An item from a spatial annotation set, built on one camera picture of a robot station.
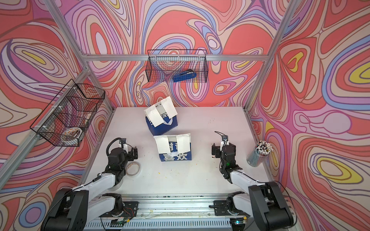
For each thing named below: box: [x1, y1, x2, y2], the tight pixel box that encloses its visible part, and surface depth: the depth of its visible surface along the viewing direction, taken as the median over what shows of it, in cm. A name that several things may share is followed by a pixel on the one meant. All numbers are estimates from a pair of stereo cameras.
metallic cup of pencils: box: [246, 140, 274, 167], surface depth 79 cm
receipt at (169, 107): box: [160, 96, 178, 119], surface depth 93 cm
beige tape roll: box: [125, 161, 141, 177], surface depth 89 cm
